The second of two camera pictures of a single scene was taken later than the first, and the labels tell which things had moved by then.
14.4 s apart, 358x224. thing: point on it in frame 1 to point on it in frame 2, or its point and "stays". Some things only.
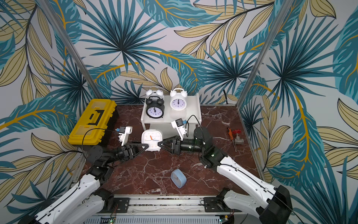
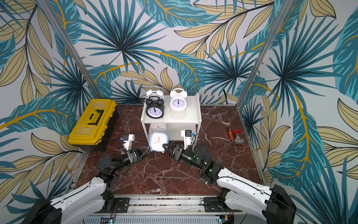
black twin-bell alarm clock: [155, 107] stays
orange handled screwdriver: [231, 137] stays
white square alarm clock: [152, 137] to [158, 127]
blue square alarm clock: [178, 178] to [156, 139]
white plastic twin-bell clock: [178, 100] stays
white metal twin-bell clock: [158, 93] stays
